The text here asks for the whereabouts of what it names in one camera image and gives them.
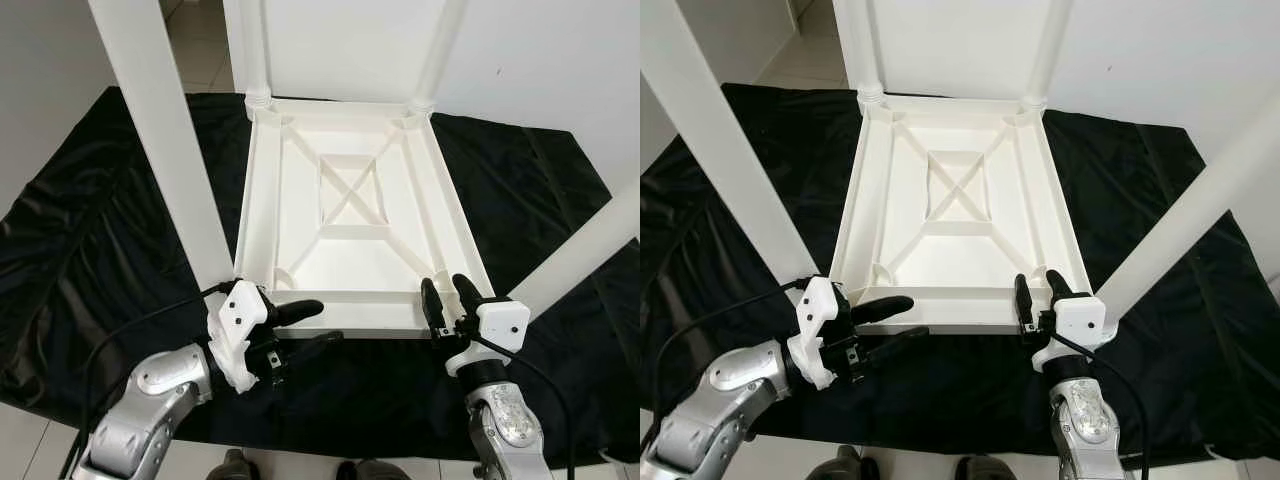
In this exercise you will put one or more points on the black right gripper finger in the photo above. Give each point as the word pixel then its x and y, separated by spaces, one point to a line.
pixel 467 293
pixel 432 300
pixel 1023 298
pixel 1057 288

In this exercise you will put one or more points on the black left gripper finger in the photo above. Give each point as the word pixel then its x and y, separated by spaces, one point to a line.
pixel 895 343
pixel 885 308
pixel 300 312
pixel 315 345

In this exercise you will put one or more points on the white plastic children table top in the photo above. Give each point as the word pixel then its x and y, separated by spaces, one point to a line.
pixel 950 260
pixel 350 260

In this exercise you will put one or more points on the white plastic screw-in table leg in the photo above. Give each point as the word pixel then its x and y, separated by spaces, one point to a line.
pixel 720 140
pixel 580 255
pixel 860 50
pixel 250 50
pixel 1048 50
pixel 170 150
pixel 1190 225
pixel 438 50

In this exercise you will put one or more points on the grey left robot foot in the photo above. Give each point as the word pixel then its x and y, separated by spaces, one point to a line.
pixel 835 465
pixel 232 466

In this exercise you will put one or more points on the grey robot foot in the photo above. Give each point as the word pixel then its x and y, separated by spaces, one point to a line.
pixel 985 469
pixel 375 470
pixel 835 465
pixel 232 466

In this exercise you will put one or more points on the black fabric table cover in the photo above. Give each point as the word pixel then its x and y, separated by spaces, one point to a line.
pixel 1150 380
pixel 100 250

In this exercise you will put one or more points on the grey right robot foot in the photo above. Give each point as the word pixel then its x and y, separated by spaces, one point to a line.
pixel 375 470
pixel 985 469

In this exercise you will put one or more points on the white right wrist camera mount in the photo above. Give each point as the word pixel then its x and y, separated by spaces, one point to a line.
pixel 500 320
pixel 1080 318

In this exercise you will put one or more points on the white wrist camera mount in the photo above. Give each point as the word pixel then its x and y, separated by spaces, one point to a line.
pixel 820 305
pixel 1080 318
pixel 240 310
pixel 500 320

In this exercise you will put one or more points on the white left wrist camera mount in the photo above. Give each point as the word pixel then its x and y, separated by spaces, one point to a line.
pixel 820 305
pixel 240 310

